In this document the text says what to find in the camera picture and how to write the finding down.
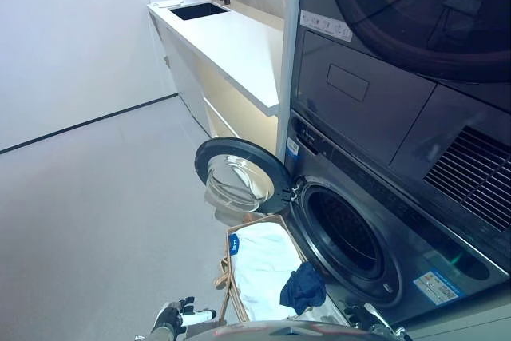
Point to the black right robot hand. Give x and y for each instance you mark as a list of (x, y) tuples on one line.
[(361, 315)]

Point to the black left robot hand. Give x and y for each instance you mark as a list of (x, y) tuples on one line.
[(171, 317)]

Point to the dark blue garment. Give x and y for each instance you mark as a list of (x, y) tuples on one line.
[(303, 287)]

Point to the dark grey washing machine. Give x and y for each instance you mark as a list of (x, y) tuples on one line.
[(431, 245)]

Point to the white fabric basket liner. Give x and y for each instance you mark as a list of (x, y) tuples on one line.
[(263, 261)]

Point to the energy label sticker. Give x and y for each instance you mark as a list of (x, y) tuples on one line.
[(436, 285)]

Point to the grey robot torso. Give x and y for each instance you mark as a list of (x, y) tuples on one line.
[(279, 333)]

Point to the blue liner label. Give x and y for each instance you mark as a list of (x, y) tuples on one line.
[(235, 244)]

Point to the round glass washer door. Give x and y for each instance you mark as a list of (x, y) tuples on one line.
[(239, 181)]

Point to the blue white washer sticker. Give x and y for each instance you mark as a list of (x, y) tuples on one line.
[(293, 146)]

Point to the white base cabinet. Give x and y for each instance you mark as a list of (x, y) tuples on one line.
[(187, 77)]

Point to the dark grey dryer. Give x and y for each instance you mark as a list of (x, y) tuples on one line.
[(379, 69)]

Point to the white counter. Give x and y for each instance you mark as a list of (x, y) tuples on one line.
[(235, 45)]

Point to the white dryer sticker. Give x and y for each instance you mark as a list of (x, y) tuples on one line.
[(325, 24)]

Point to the black sink basin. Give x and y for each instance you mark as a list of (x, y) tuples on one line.
[(197, 11)]

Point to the wooden laundry basket frame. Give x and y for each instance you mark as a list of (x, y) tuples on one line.
[(227, 277)]

